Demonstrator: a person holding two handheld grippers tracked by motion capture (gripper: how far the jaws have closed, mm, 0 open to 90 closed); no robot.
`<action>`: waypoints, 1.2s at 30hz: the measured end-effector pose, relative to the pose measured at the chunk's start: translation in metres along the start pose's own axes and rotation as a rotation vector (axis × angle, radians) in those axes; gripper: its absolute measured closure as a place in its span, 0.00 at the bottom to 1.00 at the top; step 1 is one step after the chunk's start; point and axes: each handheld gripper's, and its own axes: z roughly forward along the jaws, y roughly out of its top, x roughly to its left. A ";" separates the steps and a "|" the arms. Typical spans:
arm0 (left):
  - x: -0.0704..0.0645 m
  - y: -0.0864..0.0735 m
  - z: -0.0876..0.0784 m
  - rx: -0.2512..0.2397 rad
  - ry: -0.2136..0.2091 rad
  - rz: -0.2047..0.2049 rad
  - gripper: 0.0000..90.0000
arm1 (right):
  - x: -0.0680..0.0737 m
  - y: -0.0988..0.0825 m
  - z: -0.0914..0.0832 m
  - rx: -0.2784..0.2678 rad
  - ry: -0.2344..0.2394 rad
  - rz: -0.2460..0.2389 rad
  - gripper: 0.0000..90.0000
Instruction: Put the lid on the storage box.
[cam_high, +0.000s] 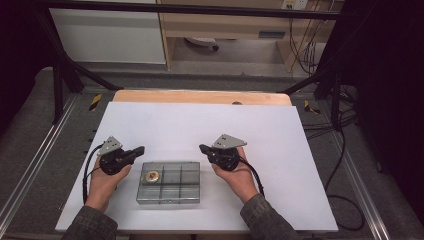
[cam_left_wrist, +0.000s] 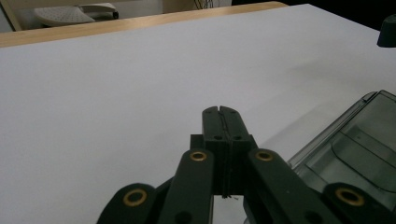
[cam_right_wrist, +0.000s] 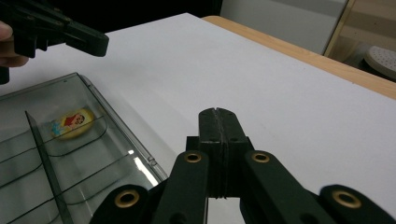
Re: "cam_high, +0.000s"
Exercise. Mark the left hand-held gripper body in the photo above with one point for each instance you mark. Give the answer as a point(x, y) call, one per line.
point(111, 163)

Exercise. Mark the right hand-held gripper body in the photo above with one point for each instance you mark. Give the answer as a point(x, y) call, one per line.
point(226, 158)

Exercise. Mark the yellow round cartoon badge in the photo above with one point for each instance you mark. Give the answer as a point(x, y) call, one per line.
point(152, 176)

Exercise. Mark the transparent grey plastic compartment box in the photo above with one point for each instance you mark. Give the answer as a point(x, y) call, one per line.
point(180, 186)

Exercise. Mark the person's right hand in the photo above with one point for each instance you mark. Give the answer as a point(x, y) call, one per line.
point(240, 181)

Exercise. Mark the person's left hand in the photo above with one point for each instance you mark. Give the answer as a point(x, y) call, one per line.
point(101, 188)

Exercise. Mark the white board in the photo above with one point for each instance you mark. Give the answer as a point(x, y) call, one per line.
point(183, 126)

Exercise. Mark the wooden table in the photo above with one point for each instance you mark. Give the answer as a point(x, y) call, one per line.
point(200, 97)

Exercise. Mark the yellow black tape marker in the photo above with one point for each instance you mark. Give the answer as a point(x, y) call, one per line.
point(310, 107)
point(95, 102)

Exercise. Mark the black metal stand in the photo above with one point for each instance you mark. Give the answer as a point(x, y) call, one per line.
point(58, 86)
point(335, 93)

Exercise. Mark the white chair base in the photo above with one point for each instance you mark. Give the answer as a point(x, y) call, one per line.
point(201, 42)

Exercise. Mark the white cabinet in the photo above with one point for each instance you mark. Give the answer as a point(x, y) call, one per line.
point(106, 36)

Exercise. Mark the light wooden desk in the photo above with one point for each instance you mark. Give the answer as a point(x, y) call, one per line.
point(226, 26)

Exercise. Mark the blue-grey desk label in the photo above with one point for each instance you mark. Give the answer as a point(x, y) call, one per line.
point(271, 35)

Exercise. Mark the black metal crossbar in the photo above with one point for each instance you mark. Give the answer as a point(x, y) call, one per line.
point(200, 10)

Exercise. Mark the black curtain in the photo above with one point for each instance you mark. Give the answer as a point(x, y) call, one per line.
point(390, 83)
point(16, 50)

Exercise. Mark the aluminium floor rail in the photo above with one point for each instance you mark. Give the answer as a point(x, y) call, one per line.
point(366, 200)
point(33, 166)

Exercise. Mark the white wall power outlet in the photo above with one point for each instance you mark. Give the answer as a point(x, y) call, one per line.
point(295, 4)

